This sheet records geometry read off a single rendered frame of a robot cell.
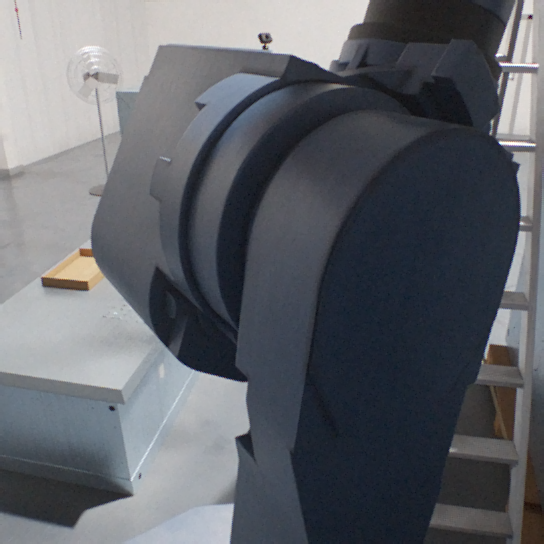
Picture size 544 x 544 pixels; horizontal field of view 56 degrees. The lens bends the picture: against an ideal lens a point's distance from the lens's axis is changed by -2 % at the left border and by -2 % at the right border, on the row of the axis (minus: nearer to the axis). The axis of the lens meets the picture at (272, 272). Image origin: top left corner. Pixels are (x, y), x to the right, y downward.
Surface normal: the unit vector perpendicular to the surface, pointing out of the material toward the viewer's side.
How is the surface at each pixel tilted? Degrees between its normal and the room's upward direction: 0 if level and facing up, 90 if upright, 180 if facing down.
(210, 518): 15
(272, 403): 82
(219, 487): 0
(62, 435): 90
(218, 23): 90
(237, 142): 45
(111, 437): 90
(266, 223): 65
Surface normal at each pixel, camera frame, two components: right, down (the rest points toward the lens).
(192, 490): 0.00, -0.90
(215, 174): -0.71, -0.26
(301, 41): -0.26, 0.42
